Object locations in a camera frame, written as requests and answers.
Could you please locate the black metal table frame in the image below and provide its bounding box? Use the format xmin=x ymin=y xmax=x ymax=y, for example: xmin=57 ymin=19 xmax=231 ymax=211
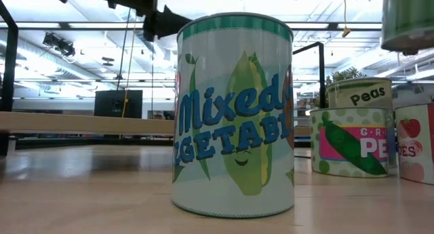
xmin=13 ymin=135 xmax=311 ymax=159

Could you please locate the tall peas can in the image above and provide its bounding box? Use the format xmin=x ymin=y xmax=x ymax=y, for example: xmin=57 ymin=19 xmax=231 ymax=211
xmin=326 ymin=77 xmax=396 ymax=168

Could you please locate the yellow cable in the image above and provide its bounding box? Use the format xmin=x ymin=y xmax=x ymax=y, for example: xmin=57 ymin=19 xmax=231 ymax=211
xmin=121 ymin=20 xmax=137 ymax=119

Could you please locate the short green peas can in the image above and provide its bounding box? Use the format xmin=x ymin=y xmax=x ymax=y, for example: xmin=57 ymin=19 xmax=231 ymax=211
xmin=309 ymin=106 xmax=391 ymax=179

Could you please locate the yellow hanging cord with plug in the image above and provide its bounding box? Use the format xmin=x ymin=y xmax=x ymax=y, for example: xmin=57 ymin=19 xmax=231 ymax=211
xmin=341 ymin=0 xmax=352 ymax=39

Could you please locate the long black cable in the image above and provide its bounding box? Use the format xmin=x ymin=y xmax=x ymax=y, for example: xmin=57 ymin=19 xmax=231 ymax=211
xmin=116 ymin=8 xmax=132 ymax=92

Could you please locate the tomatoes can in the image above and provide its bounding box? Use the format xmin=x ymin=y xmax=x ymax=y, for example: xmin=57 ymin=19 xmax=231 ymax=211
xmin=394 ymin=102 xmax=434 ymax=187

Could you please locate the green tin can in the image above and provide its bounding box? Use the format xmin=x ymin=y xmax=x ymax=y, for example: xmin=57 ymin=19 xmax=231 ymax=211
xmin=380 ymin=0 xmax=434 ymax=56

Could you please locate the mixed vegetables can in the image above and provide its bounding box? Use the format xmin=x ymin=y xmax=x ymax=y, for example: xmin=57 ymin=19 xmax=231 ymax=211
xmin=171 ymin=12 xmax=296 ymax=219

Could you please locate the black ceiling spotlight cluster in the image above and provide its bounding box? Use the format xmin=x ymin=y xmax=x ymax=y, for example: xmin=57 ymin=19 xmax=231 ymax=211
xmin=41 ymin=32 xmax=77 ymax=58

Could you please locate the black equipment case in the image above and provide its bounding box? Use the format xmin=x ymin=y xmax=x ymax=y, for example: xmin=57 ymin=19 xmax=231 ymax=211
xmin=94 ymin=89 xmax=144 ymax=119

